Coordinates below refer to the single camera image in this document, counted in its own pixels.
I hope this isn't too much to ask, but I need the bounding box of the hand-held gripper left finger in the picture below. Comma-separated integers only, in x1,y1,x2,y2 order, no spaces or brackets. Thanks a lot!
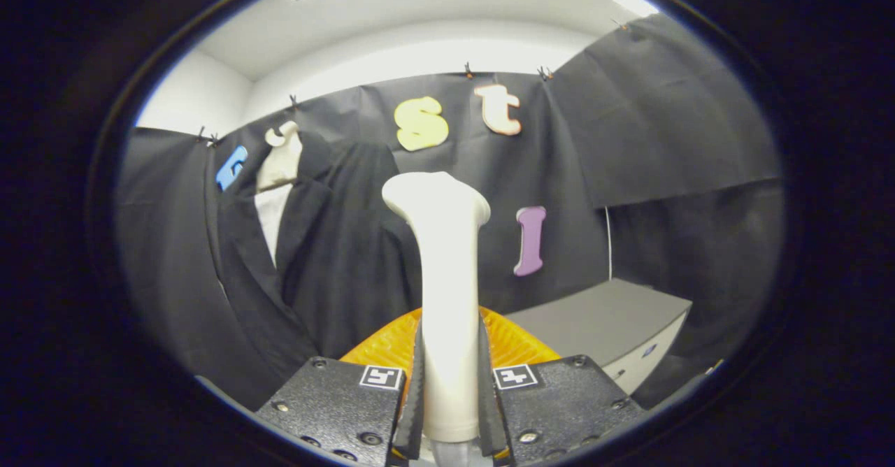
255,306,426,467

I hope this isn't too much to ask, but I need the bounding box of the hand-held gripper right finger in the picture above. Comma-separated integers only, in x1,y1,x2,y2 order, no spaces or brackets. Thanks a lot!
478,306,647,467

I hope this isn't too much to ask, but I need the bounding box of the white garment steamer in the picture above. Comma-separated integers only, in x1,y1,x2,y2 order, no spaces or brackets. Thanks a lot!
381,171,492,467

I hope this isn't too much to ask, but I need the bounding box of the black blazer jacket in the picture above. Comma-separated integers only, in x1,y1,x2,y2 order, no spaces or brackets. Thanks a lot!
206,128,424,412

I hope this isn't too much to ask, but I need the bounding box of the cream clothes hanger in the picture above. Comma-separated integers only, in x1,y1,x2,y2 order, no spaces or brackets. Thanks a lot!
255,121,305,194

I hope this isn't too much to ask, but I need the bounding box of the grey cabinet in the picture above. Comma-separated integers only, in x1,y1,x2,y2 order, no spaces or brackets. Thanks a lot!
503,278,693,396

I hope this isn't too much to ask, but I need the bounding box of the black backdrop cloth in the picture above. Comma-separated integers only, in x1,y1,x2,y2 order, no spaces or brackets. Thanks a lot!
115,13,784,412

